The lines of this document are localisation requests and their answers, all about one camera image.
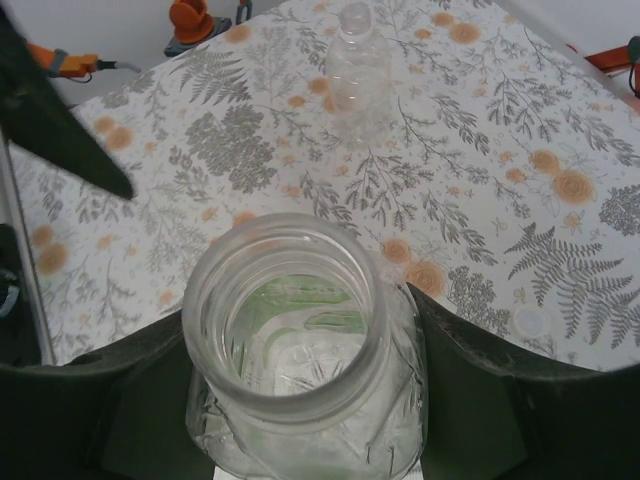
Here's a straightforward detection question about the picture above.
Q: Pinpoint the green transparent cup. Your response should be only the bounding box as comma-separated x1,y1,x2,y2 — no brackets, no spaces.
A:
182,212,429,480

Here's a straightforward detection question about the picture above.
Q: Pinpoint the floral patterned tablecloth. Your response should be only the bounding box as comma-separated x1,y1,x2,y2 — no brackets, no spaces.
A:
0,0,640,374

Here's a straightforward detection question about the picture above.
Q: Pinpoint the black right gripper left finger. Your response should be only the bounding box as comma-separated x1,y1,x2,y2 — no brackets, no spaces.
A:
0,309,216,480

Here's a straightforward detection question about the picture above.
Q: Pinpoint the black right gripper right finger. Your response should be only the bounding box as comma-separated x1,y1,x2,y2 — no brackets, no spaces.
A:
404,282,640,480

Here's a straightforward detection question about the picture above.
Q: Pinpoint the white bottle cap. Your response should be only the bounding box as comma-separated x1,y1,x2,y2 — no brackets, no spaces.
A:
512,305,549,337

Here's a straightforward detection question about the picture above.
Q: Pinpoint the clear unlabelled plastic bottle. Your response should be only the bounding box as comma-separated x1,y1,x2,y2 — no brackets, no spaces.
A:
324,2,396,146

